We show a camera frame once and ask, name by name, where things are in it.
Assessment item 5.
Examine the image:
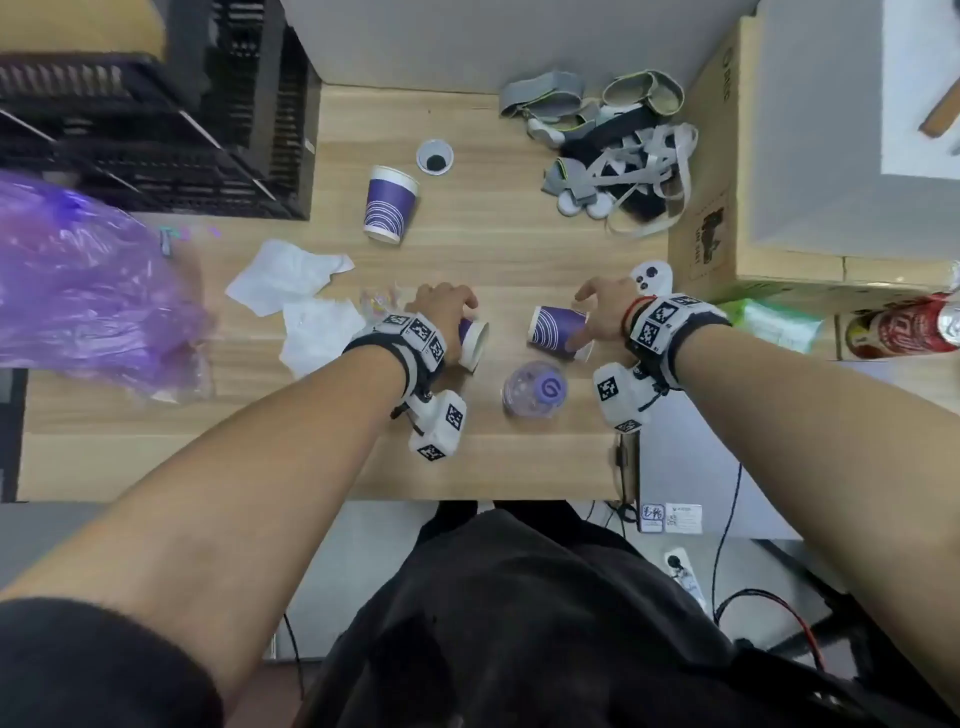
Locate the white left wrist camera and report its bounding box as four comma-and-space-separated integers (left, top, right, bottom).
405, 388, 468, 463

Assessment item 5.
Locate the marker-covered right wristband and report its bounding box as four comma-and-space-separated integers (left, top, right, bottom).
628, 293, 733, 391

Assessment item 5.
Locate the person's left hand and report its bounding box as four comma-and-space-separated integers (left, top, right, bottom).
405, 282, 480, 363

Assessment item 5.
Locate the marker-covered left wristband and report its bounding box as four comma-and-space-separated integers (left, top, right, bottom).
342, 312, 449, 402

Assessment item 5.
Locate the purple paper cup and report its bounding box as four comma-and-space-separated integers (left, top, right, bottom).
528, 304, 595, 364
363, 165, 420, 246
454, 318, 491, 373

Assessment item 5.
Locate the person's left forearm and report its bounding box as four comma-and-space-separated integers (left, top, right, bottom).
0, 343, 411, 715

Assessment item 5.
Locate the clear plastic wrapper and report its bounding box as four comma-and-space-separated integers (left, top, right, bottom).
358, 285, 408, 327

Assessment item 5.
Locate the person's black clothing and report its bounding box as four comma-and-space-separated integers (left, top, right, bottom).
0, 498, 960, 728

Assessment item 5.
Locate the white label card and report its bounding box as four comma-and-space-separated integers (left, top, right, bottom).
638, 502, 705, 535

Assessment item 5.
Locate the tangle of grey black straps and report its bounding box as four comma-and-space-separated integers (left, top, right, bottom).
525, 105, 700, 238

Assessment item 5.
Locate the clear plastic bottle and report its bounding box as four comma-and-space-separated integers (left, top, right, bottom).
501, 360, 569, 420

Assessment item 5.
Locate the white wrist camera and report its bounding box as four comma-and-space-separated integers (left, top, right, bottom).
592, 362, 655, 435
405, 388, 468, 463

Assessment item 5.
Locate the black plastic crate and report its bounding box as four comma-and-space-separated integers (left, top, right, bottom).
0, 0, 322, 222

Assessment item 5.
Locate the crumpled white tissue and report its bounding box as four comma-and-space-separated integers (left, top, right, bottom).
225, 238, 356, 318
279, 297, 369, 380

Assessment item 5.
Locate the grey elastic strap band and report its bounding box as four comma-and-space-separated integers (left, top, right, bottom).
499, 71, 586, 120

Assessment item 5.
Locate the green packet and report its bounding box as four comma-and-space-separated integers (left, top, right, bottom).
724, 297, 825, 355

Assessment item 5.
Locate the marker-covered wristband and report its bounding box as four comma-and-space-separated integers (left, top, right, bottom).
628, 293, 733, 391
342, 312, 449, 402

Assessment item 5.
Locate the white power strip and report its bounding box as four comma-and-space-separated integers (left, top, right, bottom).
663, 547, 708, 610

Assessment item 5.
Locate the brown wooden stick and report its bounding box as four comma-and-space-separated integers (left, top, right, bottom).
919, 78, 960, 140

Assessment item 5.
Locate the red cable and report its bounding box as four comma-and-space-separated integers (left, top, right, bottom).
714, 588, 826, 674

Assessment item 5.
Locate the person's right forearm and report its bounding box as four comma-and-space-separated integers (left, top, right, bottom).
669, 324, 960, 702

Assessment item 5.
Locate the cardboard box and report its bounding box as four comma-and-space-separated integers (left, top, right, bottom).
667, 0, 960, 295

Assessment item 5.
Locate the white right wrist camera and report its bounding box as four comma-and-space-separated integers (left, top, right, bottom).
592, 362, 655, 435

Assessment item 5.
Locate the red drink can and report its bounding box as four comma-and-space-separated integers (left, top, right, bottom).
844, 292, 960, 362

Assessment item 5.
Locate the red bracelet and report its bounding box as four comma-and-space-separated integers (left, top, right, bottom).
620, 295, 655, 340

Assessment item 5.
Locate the purple plastic bag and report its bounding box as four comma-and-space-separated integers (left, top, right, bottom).
0, 169, 215, 405

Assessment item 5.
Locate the grey yellow-edged strap band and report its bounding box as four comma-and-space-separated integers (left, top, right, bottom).
601, 69, 686, 118

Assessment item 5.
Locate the thin black cable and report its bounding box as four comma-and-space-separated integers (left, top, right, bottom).
282, 613, 307, 702

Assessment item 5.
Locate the person's right hand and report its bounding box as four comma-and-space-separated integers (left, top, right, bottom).
567, 276, 640, 356

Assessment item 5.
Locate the white controller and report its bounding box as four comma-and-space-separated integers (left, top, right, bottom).
628, 259, 675, 298

